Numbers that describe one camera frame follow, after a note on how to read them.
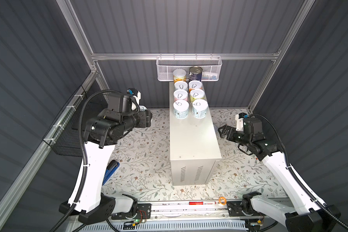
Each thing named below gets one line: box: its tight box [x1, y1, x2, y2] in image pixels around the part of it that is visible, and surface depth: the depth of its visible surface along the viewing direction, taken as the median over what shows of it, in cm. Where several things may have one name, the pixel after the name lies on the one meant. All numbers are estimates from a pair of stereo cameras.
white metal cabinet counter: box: [169, 81, 222, 187], surface depth 66 cm
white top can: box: [173, 99, 190, 120], surface depth 68 cm
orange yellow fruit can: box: [173, 68, 187, 85], surface depth 82 cm
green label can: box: [189, 88, 205, 103], surface depth 74 cm
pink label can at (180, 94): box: [173, 89, 189, 102], surface depth 74 cm
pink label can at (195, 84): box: [188, 80, 203, 93], surface depth 78 cm
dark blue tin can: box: [188, 66, 203, 83], surface depth 80 cm
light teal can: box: [174, 80, 189, 92], surface depth 78 cm
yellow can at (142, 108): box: [139, 105, 148, 112], surface depth 60 cm
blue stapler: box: [101, 159, 120, 186], surface depth 88 cm
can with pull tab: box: [191, 99, 209, 119], surface depth 69 cm
